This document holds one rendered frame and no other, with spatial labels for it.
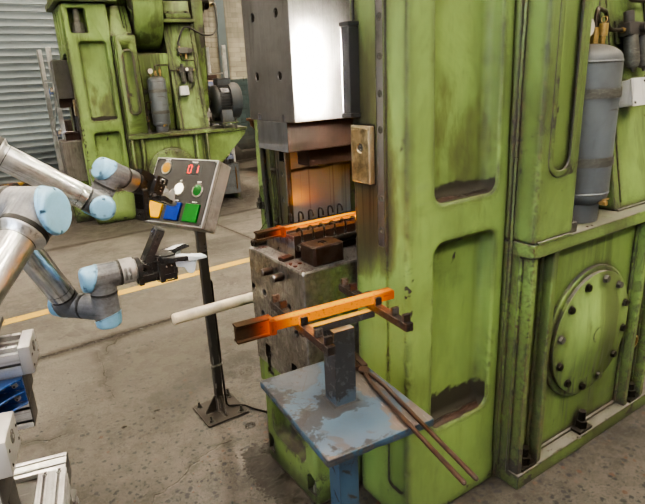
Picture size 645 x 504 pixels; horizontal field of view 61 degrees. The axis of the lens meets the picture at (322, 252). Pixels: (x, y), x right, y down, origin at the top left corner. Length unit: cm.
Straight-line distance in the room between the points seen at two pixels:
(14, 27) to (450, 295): 848
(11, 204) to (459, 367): 147
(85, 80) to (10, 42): 315
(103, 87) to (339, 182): 466
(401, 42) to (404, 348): 88
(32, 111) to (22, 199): 815
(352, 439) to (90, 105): 563
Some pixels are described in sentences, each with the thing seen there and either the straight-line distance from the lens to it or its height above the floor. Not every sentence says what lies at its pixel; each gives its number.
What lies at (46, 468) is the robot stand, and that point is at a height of 23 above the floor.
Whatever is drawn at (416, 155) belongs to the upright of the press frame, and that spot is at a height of 128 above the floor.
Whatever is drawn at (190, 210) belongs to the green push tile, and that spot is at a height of 102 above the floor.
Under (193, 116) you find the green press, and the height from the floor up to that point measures 109.
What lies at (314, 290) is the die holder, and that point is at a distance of 176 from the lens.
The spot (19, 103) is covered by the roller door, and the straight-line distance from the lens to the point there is 958.
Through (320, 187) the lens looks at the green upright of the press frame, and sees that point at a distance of 219.
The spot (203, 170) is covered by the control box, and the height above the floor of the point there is 116.
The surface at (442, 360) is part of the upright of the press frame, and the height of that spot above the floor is 56.
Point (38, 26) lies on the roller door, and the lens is 967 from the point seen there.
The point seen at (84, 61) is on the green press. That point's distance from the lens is 659.
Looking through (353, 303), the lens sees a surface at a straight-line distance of 139.
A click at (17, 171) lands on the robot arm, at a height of 128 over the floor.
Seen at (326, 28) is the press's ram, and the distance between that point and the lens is 180.
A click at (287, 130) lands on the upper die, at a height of 134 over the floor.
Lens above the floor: 151
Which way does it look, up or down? 18 degrees down
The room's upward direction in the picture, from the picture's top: 3 degrees counter-clockwise
